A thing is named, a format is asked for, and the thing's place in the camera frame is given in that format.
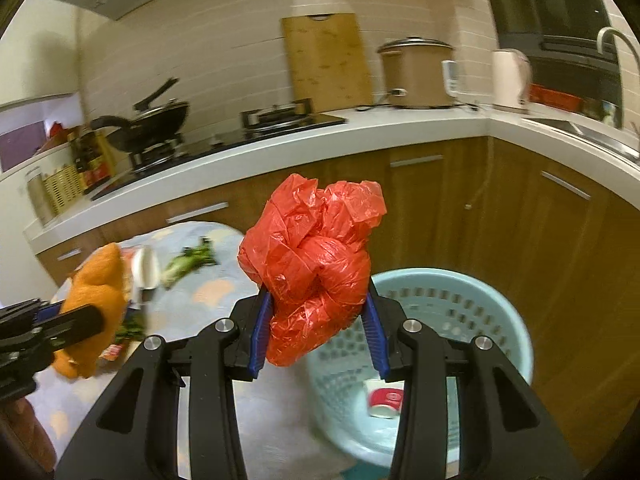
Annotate dark sauce bottle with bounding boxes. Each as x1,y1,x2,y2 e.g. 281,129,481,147
71,135,97,192

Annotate steel kitchen faucet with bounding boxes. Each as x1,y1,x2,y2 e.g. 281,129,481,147
596,26,640,137

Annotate steel kitchen sink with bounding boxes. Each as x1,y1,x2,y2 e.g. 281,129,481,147
522,116,640,157

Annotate person's left forearm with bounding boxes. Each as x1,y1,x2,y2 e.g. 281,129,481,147
0,399,57,475

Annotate red box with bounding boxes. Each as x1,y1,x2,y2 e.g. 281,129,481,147
530,84,584,112

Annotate white hanging cord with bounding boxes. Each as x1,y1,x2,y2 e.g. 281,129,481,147
464,135,494,210

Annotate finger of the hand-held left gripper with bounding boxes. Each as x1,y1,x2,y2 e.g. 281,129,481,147
30,305,107,357
0,299,66,330

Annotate red and white paper cup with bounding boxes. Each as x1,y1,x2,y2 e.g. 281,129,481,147
364,379,405,418

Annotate red plastic bag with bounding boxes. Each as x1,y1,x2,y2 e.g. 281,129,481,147
237,173,388,367

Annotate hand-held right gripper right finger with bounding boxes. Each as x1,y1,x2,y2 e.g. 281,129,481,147
361,280,583,480

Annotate dark green vegetable scraps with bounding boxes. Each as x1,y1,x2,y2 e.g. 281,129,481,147
116,309,149,342

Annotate white electric kettle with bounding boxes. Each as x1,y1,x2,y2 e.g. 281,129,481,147
491,48,532,114

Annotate black wok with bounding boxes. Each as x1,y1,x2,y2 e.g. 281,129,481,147
90,101,191,155

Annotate brown rice cooker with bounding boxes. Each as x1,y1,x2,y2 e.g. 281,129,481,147
376,36,456,109

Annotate light blue perforated plastic basket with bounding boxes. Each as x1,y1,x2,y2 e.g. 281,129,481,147
306,268,532,467

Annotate bamboo cutting board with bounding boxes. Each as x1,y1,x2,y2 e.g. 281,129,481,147
281,13,375,113

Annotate beige cylindrical canister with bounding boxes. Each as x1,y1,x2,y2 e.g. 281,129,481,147
25,166,57,229

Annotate red packet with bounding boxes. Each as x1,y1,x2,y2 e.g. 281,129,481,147
47,121,82,152

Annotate sauce bottle with red label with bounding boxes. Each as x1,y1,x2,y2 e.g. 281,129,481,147
87,130,114,184

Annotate green vegetable leaf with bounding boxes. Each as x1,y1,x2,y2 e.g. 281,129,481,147
161,238,219,289

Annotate black power cable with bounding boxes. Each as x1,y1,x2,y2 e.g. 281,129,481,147
355,90,492,112

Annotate white crushed paper cup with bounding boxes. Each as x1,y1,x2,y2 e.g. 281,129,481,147
131,246,161,292

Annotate fan patterned tablecloth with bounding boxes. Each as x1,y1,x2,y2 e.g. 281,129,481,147
22,221,321,480

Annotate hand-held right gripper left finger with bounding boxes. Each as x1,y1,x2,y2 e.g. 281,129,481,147
54,292,274,480

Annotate black glass gas stove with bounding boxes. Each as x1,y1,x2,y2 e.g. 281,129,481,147
90,100,347,202

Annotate dark kitchen window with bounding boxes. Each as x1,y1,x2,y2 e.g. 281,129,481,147
475,0,625,122

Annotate yellow plastic basket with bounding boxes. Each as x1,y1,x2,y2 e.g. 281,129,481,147
41,163,87,216

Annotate orange plush toy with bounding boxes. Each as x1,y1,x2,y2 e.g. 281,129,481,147
52,242,127,380

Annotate red snack wrapper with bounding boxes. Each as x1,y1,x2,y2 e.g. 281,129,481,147
99,339,127,362

